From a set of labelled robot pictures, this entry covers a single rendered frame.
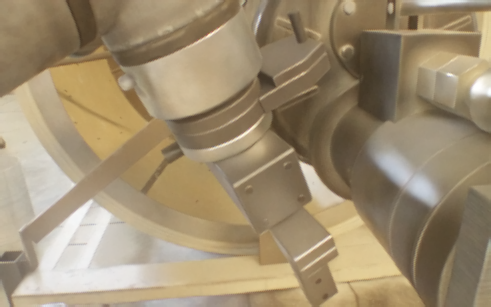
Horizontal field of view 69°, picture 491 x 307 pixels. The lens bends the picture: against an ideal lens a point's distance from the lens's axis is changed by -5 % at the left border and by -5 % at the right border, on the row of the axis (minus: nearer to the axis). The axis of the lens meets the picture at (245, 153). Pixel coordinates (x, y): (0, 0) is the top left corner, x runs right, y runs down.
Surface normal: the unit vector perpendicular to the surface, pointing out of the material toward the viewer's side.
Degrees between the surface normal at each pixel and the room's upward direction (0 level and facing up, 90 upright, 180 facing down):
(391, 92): 90
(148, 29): 108
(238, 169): 25
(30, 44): 123
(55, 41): 130
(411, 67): 90
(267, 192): 96
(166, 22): 102
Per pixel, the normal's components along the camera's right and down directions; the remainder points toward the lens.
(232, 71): 0.58, 0.28
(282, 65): -0.36, -0.75
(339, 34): 0.10, 0.34
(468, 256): -0.99, 0.07
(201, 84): 0.21, 0.51
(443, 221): -0.91, -0.35
